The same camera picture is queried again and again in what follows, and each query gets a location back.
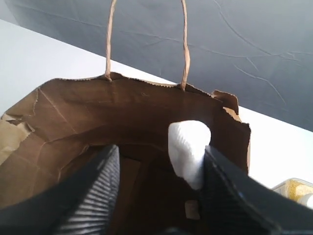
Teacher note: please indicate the yellow juice bottle white cap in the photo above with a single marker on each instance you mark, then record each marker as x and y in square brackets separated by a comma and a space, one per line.
[297, 190]

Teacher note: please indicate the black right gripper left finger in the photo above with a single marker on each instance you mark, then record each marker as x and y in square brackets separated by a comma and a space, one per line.
[82, 204]

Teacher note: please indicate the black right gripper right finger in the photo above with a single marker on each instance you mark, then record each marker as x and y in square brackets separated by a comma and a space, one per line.
[234, 204]

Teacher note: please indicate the brown paper shopping bag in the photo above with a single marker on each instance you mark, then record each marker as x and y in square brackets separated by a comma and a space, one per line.
[61, 125]

